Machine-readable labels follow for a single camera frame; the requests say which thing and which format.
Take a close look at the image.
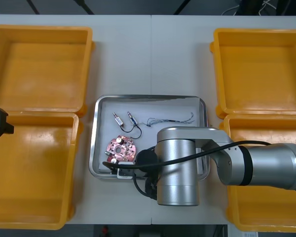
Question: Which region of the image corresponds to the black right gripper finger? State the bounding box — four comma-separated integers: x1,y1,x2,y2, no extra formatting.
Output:
102,160,119,172

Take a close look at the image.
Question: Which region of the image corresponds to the round red circuit board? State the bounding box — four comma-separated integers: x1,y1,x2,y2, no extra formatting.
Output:
104,135,138,164

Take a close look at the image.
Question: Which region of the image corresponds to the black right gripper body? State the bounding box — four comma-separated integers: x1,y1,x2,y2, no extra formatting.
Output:
117,164,149,180

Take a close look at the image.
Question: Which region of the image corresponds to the small metal solenoid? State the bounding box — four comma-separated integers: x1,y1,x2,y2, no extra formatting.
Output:
111,112,129,132
126,111,143,140

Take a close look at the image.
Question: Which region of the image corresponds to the white cable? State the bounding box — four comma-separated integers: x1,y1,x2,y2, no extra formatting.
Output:
222,0,280,17

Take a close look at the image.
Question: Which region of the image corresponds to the yellow-orange plastic bin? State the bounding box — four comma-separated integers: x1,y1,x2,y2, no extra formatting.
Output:
0,24,96,118
0,111,84,231
209,27,296,117
218,113,296,233

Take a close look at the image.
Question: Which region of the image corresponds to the thin blue-white wire harness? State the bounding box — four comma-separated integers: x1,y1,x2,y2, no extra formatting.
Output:
141,112,196,127

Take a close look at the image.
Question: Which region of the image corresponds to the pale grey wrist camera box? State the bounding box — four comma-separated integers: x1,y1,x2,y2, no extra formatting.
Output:
116,168,134,180

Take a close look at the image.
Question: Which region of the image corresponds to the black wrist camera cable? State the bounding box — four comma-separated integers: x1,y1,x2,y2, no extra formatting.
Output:
118,140,272,201

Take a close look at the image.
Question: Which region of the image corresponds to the steel tray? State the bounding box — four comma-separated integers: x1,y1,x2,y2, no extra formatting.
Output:
88,94,210,182

